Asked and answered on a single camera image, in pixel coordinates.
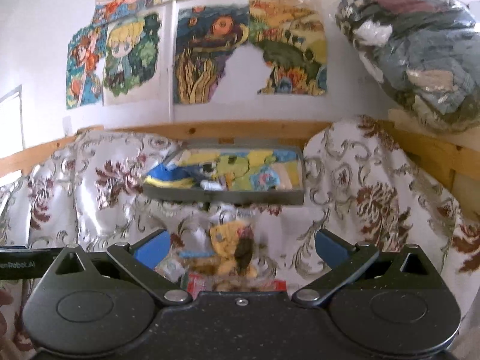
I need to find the starry night style painting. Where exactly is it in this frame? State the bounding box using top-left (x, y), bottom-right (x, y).
top-left (172, 3), bottom-right (250, 105)

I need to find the blue plastic wrapper in tray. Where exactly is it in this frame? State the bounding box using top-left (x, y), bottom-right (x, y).
top-left (147, 163), bottom-right (205, 182)

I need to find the landscape hills painting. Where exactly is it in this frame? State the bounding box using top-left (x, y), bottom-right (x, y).
top-left (249, 0), bottom-right (327, 96)

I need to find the red hair girl painting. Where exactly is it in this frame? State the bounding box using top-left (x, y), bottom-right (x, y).
top-left (66, 24), bottom-right (107, 110)

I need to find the plastic bag of clothes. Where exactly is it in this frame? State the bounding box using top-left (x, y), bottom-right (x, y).
top-left (335, 0), bottom-right (479, 133)

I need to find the person's left hand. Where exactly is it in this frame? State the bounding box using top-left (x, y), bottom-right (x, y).
top-left (0, 287), bottom-right (17, 331)

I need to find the blonde girl cartoon painting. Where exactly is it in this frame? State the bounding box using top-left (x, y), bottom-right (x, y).
top-left (103, 10), bottom-right (162, 106)

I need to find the wooden bed frame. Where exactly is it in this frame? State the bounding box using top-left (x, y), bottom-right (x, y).
top-left (1, 119), bottom-right (479, 191)

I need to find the yellow snack packet dark fruit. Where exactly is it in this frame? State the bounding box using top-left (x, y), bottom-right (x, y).
top-left (209, 220), bottom-right (258, 278)

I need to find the red quail egg packet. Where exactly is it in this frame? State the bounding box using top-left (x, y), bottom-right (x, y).
top-left (181, 272), bottom-right (287, 295)

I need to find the frog drawing tray liner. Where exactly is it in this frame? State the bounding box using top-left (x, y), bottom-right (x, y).
top-left (144, 148), bottom-right (303, 192)

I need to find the grey metal tray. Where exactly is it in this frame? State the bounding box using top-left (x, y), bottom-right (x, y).
top-left (142, 144), bottom-right (305, 206)

